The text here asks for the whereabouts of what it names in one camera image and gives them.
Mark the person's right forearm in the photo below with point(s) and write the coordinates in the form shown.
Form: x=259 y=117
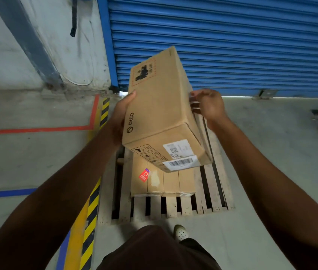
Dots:
x=282 y=194

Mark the cardboard box taped seam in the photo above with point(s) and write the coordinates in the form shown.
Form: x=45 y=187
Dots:
x=181 y=182

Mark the cardboard box black print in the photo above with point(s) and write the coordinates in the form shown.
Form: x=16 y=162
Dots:
x=161 y=104

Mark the white perforated right shoe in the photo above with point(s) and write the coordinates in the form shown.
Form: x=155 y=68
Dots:
x=181 y=233

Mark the person's right hand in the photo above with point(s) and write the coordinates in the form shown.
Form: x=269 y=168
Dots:
x=211 y=106

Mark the person's left hand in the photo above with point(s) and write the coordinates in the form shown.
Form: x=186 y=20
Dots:
x=116 y=120

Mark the blue roller shutter door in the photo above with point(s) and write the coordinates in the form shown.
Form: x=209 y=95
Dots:
x=246 y=39

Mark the cardboard box red label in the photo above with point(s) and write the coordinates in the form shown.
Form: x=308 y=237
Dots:
x=139 y=185

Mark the brown shirt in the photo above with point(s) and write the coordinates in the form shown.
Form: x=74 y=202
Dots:
x=153 y=250

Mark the blue floor tape line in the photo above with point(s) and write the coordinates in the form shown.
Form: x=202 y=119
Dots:
x=7 y=194

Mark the red floor tape line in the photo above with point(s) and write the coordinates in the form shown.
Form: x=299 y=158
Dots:
x=35 y=130

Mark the yellow black hazard tape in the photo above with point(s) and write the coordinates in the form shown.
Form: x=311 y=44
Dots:
x=91 y=216

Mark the blue shutter guide rail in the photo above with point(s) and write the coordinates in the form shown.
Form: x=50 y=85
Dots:
x=107 y=39

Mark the person's left forearm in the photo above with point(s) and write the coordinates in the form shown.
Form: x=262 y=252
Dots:
x=49 y=208

